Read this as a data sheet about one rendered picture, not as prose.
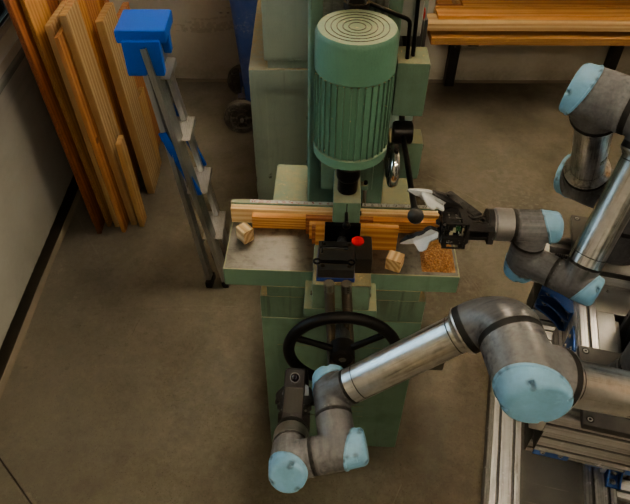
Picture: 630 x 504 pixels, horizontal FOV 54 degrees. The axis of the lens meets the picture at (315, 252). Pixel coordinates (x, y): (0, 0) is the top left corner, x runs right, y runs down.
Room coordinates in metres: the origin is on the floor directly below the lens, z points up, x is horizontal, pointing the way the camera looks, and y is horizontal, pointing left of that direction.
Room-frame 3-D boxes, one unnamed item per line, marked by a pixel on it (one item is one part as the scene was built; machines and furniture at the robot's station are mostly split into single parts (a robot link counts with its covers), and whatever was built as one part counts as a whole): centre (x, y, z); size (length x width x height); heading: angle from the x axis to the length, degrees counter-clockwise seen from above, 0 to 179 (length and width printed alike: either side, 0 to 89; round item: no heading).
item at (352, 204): (1.25, -0.08, 0.99); 0.14 x 0.07 x 0.09; 178
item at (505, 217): (1.03, -0.42, 1.10); 0.08 x 0.05 x 0.08; 178
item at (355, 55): (1.23, -0.08, 1.32); 0.18 x 0.18 x 0.31
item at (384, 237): (1.15, -0.11, 0.94); 0.21 x 0.01 x 0.08; 88
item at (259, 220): (1.22, -0.14, 0.92); 0.62 x 0.02 x 0.04; 88
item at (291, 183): (1.35, -0.08, 0.76); 0.57 x 0.45 x 0.09; 178
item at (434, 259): (1.13, -0.32, 0.91); 0.12 x 0.09 x 0.03; 178
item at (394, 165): (1.35, -0.21, 1.02); 0.12 x 0.03 x 0.12; 178
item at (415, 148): (1.41, -0.24, 1.02); 0.09 x 0.07 x 0.12; 88
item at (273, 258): (1.12, -0.07, 0.87); 0.61 x 0.30 x 0.06; 88
